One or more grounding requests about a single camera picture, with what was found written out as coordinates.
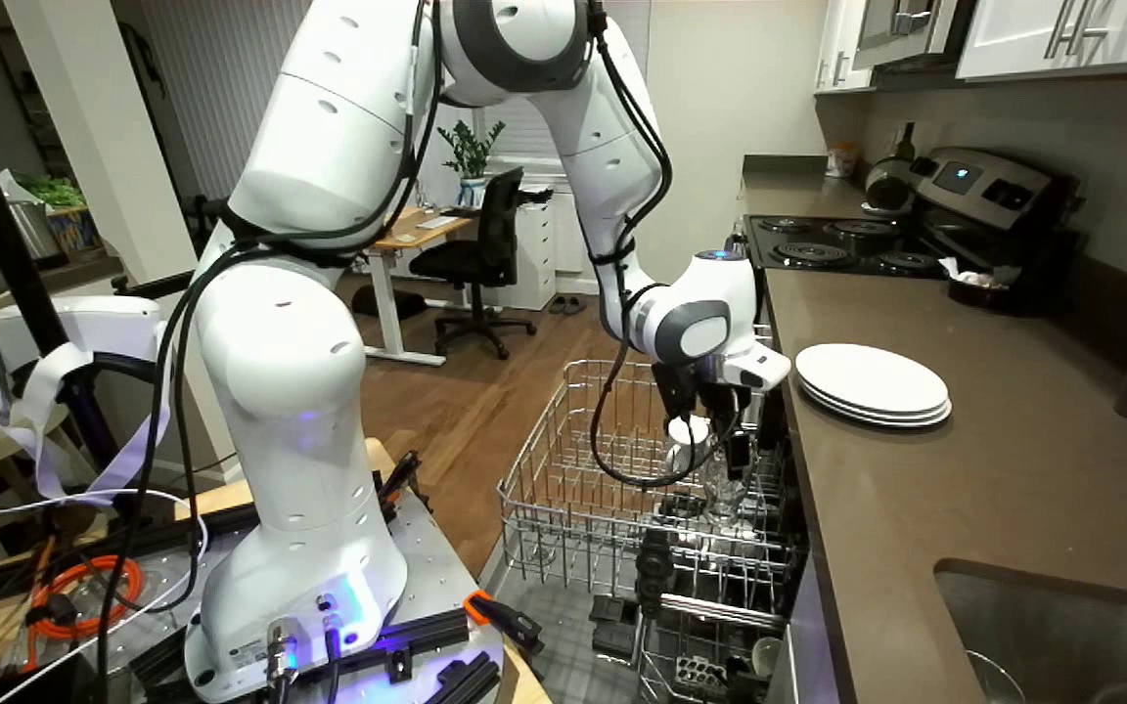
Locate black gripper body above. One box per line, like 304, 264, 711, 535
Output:
655, 344, 790, 424

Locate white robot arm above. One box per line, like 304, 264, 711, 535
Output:
182, 0, 790, 704

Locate stack of white plates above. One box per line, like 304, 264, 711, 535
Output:
795, 344, 949, 430

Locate black office chair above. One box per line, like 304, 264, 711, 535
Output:
412, 169, 542, 358

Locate black stove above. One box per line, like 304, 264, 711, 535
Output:
746, 144, 1077, 318

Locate potted green plant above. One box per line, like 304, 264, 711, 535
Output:
437, 119, 505, 209

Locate wooden desk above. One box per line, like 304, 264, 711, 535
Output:
362, 202, 473, 366

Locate stainless kitchen sink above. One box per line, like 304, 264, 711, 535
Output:
936, 564, 1127, 704

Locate white upper cabinets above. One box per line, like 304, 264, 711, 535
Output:
815, 0, 1127, 95

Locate wire dishwasher rack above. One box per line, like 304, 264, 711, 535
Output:
489, 358, 807, 698

